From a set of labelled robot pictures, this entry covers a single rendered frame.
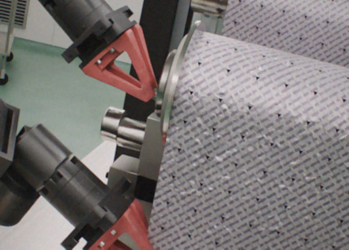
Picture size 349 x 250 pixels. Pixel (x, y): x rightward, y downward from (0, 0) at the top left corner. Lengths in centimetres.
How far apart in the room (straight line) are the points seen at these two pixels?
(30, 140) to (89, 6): 16
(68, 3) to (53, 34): 607
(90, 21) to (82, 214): 20
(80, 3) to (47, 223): 52
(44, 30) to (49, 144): 613
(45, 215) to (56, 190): 48
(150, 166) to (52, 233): 39
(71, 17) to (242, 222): 28
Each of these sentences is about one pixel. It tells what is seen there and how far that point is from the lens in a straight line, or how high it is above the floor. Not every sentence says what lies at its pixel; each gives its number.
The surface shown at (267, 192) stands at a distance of 67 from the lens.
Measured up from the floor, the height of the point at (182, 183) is 117.
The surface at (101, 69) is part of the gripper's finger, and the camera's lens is 73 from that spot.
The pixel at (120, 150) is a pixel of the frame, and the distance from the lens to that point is 105.
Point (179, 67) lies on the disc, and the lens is 65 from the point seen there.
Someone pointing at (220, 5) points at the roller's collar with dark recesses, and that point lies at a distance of 92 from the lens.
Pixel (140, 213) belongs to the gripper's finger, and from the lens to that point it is 72.
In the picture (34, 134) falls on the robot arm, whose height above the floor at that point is 118.
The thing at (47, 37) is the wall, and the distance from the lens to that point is 682.
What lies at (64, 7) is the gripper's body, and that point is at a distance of 72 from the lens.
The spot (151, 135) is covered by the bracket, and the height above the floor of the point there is 119.
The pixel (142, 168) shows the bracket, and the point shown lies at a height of 114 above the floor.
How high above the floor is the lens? 141
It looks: 16 degrees down
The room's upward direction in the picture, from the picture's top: 12 degrees clockwise
